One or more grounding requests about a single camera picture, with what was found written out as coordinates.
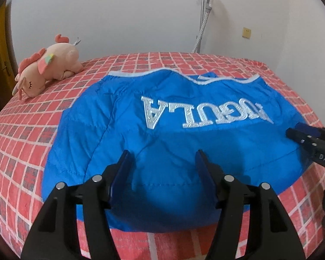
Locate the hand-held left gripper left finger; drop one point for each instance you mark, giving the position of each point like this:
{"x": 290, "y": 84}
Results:
{"x": 122, "y": 173}

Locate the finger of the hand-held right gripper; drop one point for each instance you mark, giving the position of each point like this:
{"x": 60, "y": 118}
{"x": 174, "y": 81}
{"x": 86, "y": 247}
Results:
{"x": 300, "y": 139}
{"x": 308, "y": 130}

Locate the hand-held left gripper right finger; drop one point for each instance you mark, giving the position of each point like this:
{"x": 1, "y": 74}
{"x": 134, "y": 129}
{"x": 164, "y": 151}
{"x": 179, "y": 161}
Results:
{"x": 205, "y": 173}

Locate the blue puffer jacket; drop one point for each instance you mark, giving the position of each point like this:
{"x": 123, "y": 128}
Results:
{"x": 165, "y": 140}

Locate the red plaid bed sheet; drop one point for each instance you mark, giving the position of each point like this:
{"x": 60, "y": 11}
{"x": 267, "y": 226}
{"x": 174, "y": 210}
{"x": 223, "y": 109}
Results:
{"x": 29, "y": 140}

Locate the pink unicorn plush toy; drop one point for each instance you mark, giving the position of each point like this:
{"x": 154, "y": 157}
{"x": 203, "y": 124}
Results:
{"x": 54, "y": 59}

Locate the grey garment steamer stand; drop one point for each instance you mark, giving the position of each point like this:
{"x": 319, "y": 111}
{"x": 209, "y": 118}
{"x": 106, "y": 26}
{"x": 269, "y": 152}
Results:
{"x": 205, "y": 10}

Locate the wooden door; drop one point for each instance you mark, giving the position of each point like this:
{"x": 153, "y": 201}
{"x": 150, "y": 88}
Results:
{"x": 5, "y": 46}

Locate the yellow wall socket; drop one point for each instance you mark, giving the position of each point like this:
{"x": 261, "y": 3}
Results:
{"x": 246, "y": 32}

